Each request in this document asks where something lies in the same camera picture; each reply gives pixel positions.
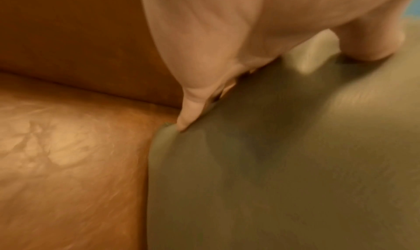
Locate person's left hand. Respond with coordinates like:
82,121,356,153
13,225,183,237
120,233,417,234
138,0,417,133

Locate brown leather sofa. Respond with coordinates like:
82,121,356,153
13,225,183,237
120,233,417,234
0,0,184,250

